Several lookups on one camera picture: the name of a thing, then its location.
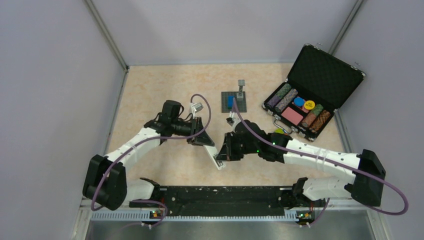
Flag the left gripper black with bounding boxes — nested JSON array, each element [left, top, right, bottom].
[[171, 116, 215, 148]]

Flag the grey lego baseplate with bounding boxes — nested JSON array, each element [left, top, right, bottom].
[[220, 91, 248, 114]]

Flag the grey lego tower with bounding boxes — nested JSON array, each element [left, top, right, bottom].
[[236, 79, 246, 101]]

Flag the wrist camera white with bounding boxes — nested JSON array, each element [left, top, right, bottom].
[[189, 102, 204, 116], [226, 111, 237, 126]]

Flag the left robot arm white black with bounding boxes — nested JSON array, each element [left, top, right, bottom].
[[82, 100, 221, 211]]

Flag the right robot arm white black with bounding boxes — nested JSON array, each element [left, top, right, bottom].
[[215, 120, 386, 207]]

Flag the blue lego brick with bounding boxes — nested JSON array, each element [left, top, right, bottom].
[[226, 96, 235, 110]]

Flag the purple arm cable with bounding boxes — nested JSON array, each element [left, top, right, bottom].
[[90, 93, 213, 229], [231, 97, 410, 216]]

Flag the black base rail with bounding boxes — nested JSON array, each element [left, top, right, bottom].
[[132, 185, 319, 220]]

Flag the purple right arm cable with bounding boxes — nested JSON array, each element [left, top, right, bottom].
[[231, 97, 410, 216]]

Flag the white remote control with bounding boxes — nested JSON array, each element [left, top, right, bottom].
[[203, 145, 226, 170]]

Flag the pink card deck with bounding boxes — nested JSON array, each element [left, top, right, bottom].
[[281, 107, 304, 126]]

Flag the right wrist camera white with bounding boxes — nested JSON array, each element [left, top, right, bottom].
[[226, 111, 237, 126]]

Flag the yellow dealer button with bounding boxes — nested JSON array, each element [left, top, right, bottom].
[[303, 100, 316, 111]]

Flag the black poker chip case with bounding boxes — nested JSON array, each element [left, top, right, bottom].
[[261, 43, 366, 142]]

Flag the colourful toy car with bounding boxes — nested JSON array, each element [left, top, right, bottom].
[[274, 128, 286, 135]]

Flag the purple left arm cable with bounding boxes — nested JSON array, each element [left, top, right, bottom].
[[90, 93, 213, 229]]

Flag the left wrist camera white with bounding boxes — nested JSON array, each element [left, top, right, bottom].
[[189, 102, 204, 116]]

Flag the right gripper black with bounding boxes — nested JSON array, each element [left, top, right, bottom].
[[216, 131, 260, 161]]

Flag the blue round chip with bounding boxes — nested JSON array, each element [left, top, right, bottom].
[[293, 97, 305, 108]]

